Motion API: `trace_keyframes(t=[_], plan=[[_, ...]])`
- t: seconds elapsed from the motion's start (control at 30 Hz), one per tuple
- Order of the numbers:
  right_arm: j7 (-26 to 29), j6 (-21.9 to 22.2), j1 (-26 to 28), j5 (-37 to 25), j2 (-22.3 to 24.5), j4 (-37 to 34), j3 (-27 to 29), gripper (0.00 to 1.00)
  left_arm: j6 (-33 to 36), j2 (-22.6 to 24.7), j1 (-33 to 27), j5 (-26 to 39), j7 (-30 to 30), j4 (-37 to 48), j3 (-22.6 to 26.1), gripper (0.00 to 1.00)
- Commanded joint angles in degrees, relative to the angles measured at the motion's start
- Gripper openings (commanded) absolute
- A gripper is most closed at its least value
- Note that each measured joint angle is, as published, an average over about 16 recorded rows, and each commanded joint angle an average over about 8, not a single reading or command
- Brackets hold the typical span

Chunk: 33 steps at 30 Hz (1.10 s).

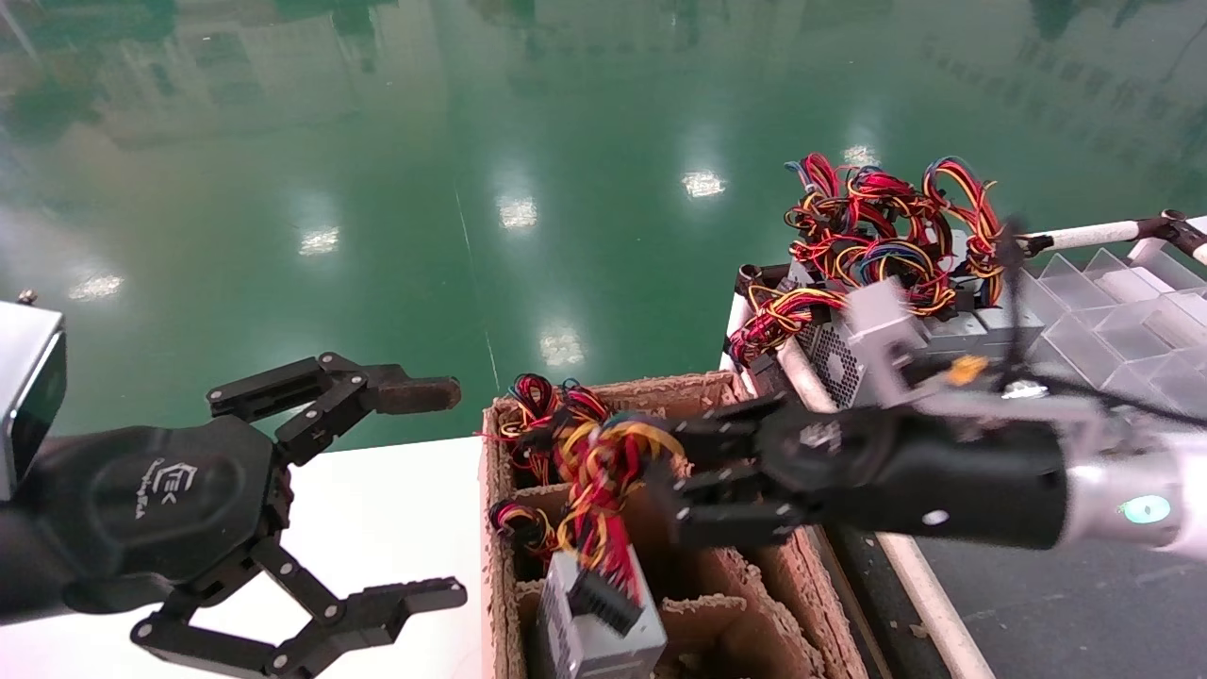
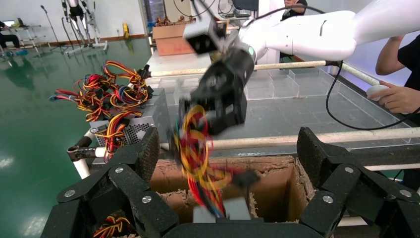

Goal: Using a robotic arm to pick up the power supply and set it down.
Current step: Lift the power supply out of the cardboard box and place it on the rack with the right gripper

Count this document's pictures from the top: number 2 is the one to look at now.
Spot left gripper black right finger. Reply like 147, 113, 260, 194
297, 126, 420, 238

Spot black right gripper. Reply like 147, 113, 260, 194
178, 47, 257, 136

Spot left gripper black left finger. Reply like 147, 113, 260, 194
41, 126, 179, 238

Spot white handheld controller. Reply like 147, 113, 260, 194
366, 84, 390, 101

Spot person bare forearm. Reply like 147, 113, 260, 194
375, 34, 408, 76

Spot person bare hand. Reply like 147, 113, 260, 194
368, 80, 420, 115

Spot white pipe leg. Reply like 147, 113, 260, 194
72, 159, 92, 180

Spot clear acrylic divider trays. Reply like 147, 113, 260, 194
146, 67, 411, 144

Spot closed brown cardboard box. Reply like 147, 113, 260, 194
152, 21, 198, 57

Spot brown cardboard box with dividers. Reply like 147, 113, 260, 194
124, 154, 315, 238

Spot person in black shirt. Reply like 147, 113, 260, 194
397, 31, 420, 127
282, 0, 309, 18

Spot white robot on stand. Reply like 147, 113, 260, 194
60, 0, 109, 56

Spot black tripod stand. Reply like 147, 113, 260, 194
39, 4, 68, 54

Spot metal rack table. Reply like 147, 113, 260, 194
9, 18, 53, 51

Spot seated person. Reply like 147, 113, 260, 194
0, 20, 21, 50

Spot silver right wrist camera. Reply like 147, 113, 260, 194
183, 18, 228, 55

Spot black cable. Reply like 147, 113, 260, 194
324, 60, 420, 131

